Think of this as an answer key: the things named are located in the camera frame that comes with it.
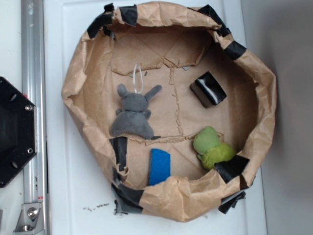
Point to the black box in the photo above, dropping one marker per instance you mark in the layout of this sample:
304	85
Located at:
208	90

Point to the brown paper bag bin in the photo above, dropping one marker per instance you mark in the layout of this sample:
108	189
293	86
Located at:
174	45

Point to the grey plush bunny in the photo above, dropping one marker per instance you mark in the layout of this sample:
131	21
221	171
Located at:
132	117

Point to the blue sponge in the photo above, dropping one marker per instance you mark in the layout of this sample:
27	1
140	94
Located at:
160	166

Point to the green plush toy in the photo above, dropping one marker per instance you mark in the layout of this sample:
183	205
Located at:
210	150

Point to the aluminium rail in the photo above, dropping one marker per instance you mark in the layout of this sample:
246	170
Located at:
35	173

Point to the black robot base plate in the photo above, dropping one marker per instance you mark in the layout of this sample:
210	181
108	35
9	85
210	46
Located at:
17	132

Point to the metal corner bracket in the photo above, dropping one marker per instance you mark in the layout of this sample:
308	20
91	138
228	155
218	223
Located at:
31	220

